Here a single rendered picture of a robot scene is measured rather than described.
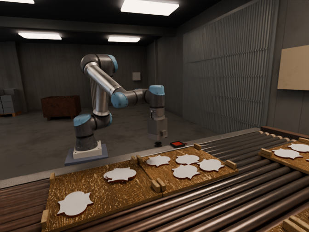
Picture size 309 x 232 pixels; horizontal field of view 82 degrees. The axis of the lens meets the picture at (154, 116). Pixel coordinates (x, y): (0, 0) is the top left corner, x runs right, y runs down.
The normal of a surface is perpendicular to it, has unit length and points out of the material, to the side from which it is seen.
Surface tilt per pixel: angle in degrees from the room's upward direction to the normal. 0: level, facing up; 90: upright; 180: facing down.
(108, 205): 0
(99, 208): 0
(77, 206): 0
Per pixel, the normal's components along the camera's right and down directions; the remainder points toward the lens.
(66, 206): -0.03, -0.98
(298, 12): -0.95, 0.09
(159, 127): 0.75, 0.11
